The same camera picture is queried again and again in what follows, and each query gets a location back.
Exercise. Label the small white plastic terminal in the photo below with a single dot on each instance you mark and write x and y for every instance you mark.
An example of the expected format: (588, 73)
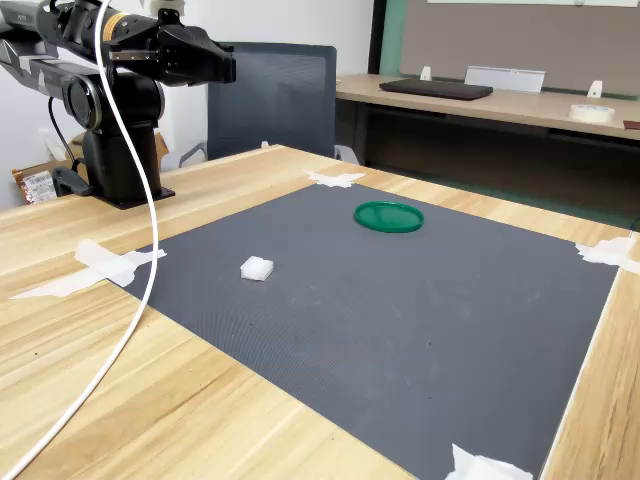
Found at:
(257, 269)

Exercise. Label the round green lid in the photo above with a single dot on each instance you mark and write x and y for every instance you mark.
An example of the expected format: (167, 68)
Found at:
(389, 217)

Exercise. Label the dark grey office chair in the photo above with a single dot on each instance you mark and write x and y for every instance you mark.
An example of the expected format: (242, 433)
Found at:
(272, 100)

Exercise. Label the brown cardboard box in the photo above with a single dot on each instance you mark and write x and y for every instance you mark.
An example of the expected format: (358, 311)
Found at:
(161, 150)

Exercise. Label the black table clamp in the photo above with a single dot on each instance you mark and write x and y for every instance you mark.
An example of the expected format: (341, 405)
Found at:
(70, 181)

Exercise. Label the brown package with label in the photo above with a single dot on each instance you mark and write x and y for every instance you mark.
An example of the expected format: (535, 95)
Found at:
(34, 185)

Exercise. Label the white tape piece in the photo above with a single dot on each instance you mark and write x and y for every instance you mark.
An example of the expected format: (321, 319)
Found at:
(607, 252)
(107, 262)
(334, 178)
(475, 467)

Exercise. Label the black closed laptop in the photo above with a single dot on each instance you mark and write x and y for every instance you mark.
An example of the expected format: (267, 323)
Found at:
(435, 89)

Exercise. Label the pale wooden desk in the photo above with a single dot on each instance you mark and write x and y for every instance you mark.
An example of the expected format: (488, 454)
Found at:
(500, 112)

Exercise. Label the grey partition board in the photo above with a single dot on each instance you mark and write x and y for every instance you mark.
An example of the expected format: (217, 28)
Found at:
(525, 35)

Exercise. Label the dark grey mat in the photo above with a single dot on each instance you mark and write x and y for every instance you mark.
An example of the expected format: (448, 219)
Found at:
(375, 320)

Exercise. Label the white masking tape roll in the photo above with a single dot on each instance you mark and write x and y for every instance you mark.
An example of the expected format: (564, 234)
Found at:
(591, 113)

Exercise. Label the small brown flat item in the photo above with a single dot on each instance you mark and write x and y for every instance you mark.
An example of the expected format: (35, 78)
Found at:
(632, 125)

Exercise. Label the white wall socket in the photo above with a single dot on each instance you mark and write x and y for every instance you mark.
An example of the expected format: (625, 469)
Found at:
(51, 145)

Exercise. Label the green partition frame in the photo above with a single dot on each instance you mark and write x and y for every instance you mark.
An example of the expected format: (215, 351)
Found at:
(392, 35)

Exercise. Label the small white bracket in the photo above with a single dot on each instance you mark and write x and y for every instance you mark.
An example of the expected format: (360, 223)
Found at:
(595, 89)
(425, 73)

